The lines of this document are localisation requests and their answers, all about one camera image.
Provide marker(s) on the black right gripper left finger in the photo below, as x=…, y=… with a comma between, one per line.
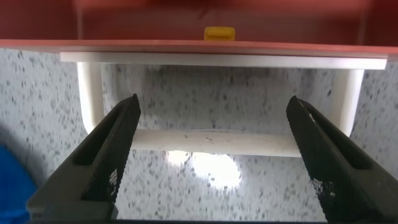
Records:
x=102, y=155

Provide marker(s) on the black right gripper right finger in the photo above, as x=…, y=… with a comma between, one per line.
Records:
x=339, y=168

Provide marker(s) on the yellow drawer stop clip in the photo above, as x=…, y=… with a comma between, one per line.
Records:
x=219, y=33

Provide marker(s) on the blue rolled cloth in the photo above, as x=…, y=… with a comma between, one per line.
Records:
x=14, y=189

